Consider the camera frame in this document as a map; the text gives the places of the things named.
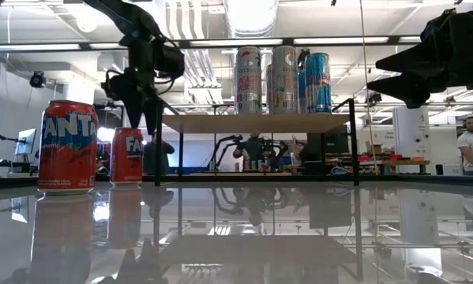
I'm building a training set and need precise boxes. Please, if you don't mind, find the thin yellow pole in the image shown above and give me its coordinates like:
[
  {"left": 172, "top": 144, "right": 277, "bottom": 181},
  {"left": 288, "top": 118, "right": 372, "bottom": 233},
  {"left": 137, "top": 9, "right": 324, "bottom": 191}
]
[{"left": 357, "top": 0, "right": 379, "bottom": 177}]

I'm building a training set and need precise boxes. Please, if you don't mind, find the white Celsius Peach Vibe can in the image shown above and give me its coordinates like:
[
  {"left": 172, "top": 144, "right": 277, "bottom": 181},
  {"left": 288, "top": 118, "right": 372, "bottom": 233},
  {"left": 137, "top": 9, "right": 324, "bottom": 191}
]
[{"left": 235, "top": 46, "right": 263, "bottom": 115}]

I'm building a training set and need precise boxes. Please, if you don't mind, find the white Celsius Tropical Vibe can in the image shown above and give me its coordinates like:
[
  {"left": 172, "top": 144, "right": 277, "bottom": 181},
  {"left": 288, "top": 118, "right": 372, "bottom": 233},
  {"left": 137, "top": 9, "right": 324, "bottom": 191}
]
[
  {"left": 271, "top": 45, "right": 299, "bottom": 115},
  {"left": 265, "top": 62, "right": 274, "bottom": 115}
]

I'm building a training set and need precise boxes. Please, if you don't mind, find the round bright lamp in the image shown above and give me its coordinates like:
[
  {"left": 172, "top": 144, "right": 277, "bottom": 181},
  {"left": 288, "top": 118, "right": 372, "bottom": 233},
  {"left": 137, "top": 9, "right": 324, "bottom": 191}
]
[{"left": 96, "top": 125, "right": 115, "bottom": 143}]

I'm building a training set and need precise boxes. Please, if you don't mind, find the white cabinet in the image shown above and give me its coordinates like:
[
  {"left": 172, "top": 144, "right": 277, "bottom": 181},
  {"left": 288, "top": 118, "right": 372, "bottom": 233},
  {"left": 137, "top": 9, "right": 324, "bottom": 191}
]
[{"left": 392, "top": 105, "right": 433, "bottom": 174}]

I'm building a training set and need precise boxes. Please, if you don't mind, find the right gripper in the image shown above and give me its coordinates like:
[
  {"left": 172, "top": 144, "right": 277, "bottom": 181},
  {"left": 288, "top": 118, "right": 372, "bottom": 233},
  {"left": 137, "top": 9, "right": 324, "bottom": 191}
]
[{"left": 366, "top": 6, "right": 473, "bottom": 110}]

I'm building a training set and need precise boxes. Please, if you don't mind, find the black aluminium table frame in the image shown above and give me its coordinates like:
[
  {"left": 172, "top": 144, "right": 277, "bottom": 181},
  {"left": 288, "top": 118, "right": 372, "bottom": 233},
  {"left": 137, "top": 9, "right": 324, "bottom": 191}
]
[{"left": 0, "top": 173, "right": 473, "bottom": 190}]

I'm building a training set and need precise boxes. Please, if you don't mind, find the black ceiling camera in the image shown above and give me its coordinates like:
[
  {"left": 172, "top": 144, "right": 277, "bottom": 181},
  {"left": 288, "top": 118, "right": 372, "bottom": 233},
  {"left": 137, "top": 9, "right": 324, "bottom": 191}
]
[
  {"left": 297, "top": 48, "right": 312, "bottom": 72},
  {"left": 28, "top": 70, "right": 47, "bottom": 88}
]

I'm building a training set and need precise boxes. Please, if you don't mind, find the blue silver Red Bull can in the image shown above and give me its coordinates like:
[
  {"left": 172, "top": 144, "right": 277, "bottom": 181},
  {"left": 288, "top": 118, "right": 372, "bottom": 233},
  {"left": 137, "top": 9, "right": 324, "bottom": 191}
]
[
  {"left": 297, "top": 69, "right": 307, "bottom": 114},
  {"left": 305, "top": 52, "right": 332, "bottom": 114}
]

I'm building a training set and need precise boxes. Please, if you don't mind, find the workbench with metal legs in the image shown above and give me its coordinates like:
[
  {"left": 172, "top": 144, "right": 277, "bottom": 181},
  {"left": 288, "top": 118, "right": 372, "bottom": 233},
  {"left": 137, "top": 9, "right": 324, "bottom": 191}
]
[{"left": 358, "top": 154, "right": 431, "bottom": 175}]

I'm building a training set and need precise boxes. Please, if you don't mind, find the red Fanta can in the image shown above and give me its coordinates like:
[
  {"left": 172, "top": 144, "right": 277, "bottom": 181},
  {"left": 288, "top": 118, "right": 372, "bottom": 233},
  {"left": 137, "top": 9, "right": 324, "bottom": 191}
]
[
  {"left": 36, "top": 99, "right": 100, "bottom": 196},
  {"left": 109, "top": 126, "right": 145, "bottom": 189}
]

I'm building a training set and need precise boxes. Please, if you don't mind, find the computer monitor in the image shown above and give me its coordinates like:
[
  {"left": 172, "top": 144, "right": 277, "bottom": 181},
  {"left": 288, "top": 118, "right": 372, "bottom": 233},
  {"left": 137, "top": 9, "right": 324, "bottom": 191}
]
[{"left": 14, "top": 128, "right": 38, "bottom": 157}]

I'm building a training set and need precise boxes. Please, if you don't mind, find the wooden shelf with black frame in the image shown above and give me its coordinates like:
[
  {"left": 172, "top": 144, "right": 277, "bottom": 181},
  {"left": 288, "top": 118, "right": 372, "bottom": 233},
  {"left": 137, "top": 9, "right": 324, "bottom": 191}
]
[{"left": 155, "top": 97, "right": 360, "bottom": 187}]

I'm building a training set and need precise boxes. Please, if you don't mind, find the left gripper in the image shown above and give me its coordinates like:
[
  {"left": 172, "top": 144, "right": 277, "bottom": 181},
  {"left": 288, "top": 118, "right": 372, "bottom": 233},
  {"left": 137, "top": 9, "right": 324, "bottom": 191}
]
[{"left": 100, "top": 69, "right": 165, "bottom": 136}]

